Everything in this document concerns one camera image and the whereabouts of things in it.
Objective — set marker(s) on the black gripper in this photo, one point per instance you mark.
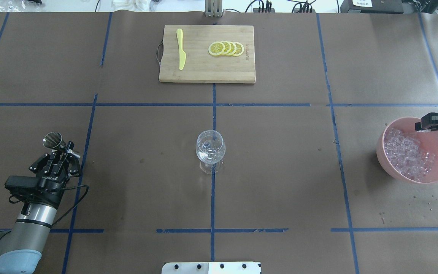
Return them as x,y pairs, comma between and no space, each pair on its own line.
53,183

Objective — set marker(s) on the steel jigger measure cup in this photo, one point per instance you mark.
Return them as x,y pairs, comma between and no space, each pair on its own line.
54,141

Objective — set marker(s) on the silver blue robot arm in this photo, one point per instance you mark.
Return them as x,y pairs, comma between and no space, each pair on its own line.
21,247

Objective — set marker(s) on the pink ice bowl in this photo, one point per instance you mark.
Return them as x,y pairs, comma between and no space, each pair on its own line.
428,142

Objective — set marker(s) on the clear ice cubes pile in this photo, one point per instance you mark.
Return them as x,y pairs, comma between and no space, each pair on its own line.
405,152

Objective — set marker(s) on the clear wine glass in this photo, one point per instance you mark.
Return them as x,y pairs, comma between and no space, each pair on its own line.
210,150

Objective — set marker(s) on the black power box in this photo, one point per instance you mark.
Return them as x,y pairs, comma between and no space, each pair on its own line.
372,6

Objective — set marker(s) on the bamboo cutting board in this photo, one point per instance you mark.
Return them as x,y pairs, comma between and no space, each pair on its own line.
201,67

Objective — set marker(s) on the yellow plastic knife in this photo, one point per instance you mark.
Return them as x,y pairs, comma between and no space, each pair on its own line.
181,52

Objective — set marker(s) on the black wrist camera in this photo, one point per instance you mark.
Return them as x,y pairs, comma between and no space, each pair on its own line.
21,182

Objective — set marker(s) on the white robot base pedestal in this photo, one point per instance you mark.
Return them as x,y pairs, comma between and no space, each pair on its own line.
228,267

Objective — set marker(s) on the aluminium frame post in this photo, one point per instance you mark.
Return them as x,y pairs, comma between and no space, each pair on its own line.
214,8

